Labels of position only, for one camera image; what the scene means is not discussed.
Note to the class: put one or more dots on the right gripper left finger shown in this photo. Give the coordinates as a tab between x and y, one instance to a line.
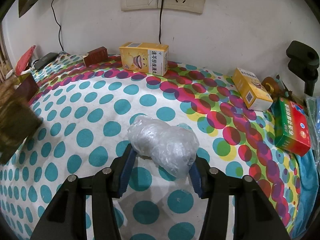
65	215

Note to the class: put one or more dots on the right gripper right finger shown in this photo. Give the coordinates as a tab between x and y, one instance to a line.
255	216

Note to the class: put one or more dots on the clear plastic bag bundle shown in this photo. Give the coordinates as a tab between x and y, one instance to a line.
170	147

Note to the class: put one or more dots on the brown snack packet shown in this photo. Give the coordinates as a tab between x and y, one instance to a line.
18	121

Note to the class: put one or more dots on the blue towel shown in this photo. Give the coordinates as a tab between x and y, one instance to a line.
309	184

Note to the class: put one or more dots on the red green medicine box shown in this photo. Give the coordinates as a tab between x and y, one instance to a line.
291	127

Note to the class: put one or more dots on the polka dot tablecloth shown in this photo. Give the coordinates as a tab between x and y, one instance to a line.
88	114

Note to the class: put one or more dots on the yellow medicine box lying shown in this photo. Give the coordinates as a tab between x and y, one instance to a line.
253	93

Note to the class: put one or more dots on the black set-top box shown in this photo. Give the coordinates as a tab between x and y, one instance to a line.
45	60

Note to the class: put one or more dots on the red paper bag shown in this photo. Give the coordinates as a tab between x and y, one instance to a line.
24	61

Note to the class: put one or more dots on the black clamp stand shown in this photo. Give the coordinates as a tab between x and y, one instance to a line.
304	63

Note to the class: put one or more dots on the dark red small box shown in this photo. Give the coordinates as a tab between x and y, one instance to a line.
95	56

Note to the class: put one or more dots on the yellow medicine box upright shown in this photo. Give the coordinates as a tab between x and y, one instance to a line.
151	58

